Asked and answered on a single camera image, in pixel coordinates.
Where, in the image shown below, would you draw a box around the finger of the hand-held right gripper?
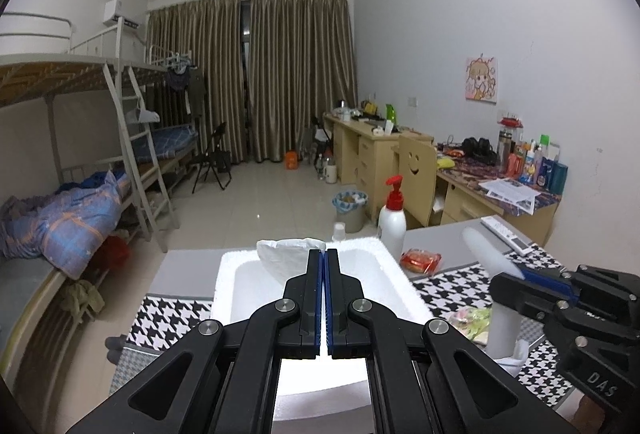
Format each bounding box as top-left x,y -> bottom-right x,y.
517,264 -> 632,302
489,271 -> 583,332

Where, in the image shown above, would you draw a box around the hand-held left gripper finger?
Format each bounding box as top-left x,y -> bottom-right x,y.
326,249 -> 576,434
65,249 -> 326,434

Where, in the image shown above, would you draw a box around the green pink soft packet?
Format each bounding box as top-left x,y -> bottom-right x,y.
447,306 -> 493,345

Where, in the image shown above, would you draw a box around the white foam lid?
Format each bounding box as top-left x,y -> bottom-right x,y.
461,226 -> 531,367

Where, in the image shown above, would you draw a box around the white foam box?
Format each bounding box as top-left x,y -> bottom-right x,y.
210,236 -> 436,410

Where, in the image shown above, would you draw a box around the white plastic bag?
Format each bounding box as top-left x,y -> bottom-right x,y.
256,238 -> 327,287

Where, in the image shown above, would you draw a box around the white remote control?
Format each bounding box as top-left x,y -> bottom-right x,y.
480,215 -> 536,257

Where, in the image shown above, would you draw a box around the grey trash bin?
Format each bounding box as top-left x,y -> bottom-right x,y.
332,189 -> 369,233

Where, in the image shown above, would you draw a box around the white lotion bottle red pump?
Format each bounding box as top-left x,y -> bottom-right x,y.
377,175 -> 407,261

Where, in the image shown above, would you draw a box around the printed paper sheets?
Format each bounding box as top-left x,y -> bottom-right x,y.
479,177 -> 543,215

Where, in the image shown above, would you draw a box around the wooden desk with patterned cover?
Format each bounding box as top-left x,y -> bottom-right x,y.
435,144 -> 563,259

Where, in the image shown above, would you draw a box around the red snack packet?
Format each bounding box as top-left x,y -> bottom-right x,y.
400,249 -> 443,273

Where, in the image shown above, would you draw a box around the row of toiletry bottles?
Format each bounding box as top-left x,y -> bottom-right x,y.
495,114 -> 570,195

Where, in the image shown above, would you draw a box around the black headphones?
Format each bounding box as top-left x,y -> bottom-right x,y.
460,137 -> 498,165

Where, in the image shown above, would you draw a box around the wooden chair with smiley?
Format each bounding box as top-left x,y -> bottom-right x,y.
397,134 -> 438,229

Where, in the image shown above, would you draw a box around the plain wooden desk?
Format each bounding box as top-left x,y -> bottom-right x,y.
322,111 -> 436,219

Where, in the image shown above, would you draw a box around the houndstooth tablecloth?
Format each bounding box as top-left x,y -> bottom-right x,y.
107,244 -> 576,410

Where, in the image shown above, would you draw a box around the black folding chair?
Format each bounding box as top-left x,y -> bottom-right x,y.
191,121 -> 233,195

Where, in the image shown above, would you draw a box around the red cloth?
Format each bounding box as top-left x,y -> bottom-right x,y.
95,236 -> 131,272

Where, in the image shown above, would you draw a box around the blue mattress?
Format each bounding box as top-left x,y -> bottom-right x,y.
150,124 -> 196,162

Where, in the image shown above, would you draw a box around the white bunk bed ladder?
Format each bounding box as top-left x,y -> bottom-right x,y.
102,58 -> 181,255

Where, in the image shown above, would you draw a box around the brown curtain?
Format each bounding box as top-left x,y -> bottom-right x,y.
248,0 -> 358,163
147,0 -> 249,163

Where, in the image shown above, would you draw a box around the olive cloth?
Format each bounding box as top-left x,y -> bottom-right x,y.
62,279 -> 106,319

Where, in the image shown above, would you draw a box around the hanging dark clothes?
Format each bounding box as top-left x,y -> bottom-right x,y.
165,58 -> 206,119

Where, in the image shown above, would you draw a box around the blue orange plaid blanket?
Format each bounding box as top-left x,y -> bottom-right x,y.
0,169 -> 133,279

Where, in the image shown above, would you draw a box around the white air conditioner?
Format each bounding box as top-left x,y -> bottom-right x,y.
102,0 -> 143,29

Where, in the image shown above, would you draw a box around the white metal bunk bed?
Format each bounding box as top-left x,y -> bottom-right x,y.
0,14 -> 201,415

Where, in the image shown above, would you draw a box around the cartoon wall poster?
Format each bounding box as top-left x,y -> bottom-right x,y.
465,56 -> 499,104

